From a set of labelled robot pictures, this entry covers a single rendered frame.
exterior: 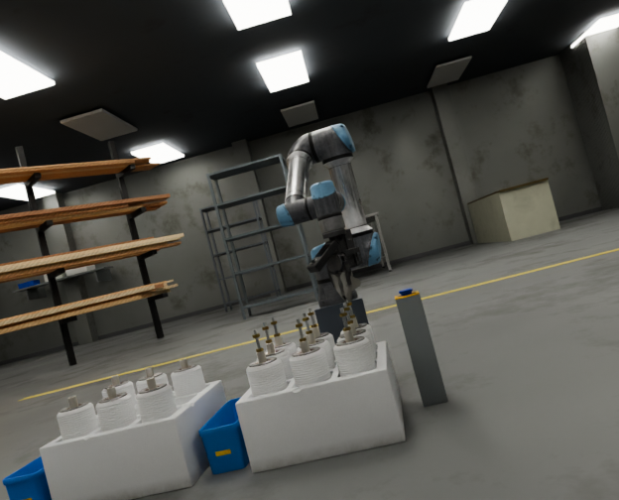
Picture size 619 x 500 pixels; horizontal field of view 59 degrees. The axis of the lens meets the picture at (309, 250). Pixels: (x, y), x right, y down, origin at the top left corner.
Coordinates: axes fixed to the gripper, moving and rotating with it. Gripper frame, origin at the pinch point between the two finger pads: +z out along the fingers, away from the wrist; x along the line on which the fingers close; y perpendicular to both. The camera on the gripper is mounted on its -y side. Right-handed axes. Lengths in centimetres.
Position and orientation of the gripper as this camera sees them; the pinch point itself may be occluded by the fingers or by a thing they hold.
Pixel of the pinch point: (345, 298)
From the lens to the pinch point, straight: 165.5
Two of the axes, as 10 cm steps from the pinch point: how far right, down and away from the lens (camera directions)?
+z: 2.5, 9.7, -0.2
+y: 7.9, -2.0, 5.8
